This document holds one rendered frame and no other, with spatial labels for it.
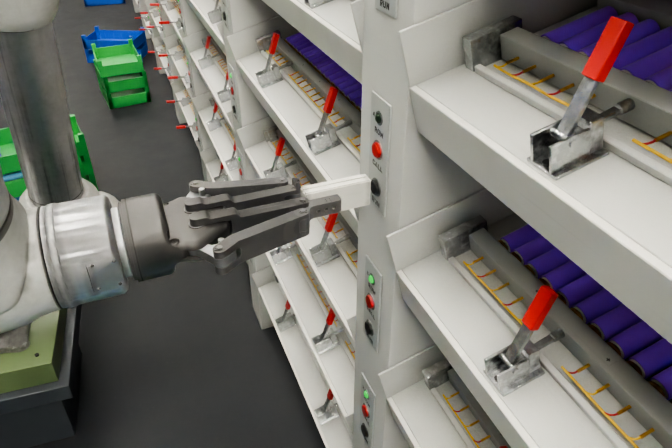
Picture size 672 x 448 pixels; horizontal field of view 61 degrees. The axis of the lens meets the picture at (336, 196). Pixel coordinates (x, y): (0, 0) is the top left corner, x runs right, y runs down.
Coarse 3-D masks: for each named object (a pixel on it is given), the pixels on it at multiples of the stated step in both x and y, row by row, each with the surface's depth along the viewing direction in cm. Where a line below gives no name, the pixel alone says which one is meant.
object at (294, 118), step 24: (264, 24) 112; (288, 24) 113; (240, 48) 112; (264, 48) 112; (240, 72) 115; (288, 72) 102; (264, 96) 97; (288, 96) 95; (312, 96) 93; (288, 120) 89; (312, 120) 87; (336, 120) 85; (312, 168) 81; (336, 168) 75
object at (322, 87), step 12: (276, 48) 109; (288, 48) 105; (288, 60) 103; (300, 60) 99; (300, 72) 98; (312, 72) 94; (312, 84) 93; (324, 84) 90; (324, 96) 89; (336, 108) 85; (348, 108) 82; (360, 120) 79; (360, 132) 78; (360, 144) 76
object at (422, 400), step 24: (408, 360) 67; (432, 360) 69; (384, 384) 67; (408, 384) 69; (432, 384) 68; (456, 384) 66; (408, 408) 67; (432, 408) 67; (456, 408) 66; (480, 408) 63; (408, 432) 65; (432, 432) 64; (456, 432) 64; (480, 432) 63
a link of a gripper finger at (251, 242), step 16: (304, 208) 53; (272, 224) 50; (288, 224) 51; (224, 240) 48; (240, 240) 48; (256, 240) 50; (272, 240) 51; (288, 240) 52; (224, 256) 47; (240, 256) 49; (256, 256) 50; (224, 272) 48
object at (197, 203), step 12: (252, 192) 55; (264, 192) 55; (276, 192) 55; (288, 192) 55; (192, 204) 52; (204, 204) 52; (216, 204) 53; (228, 204) 53; (240, 204) 54; (252, 204) 54; (264, 204) 55
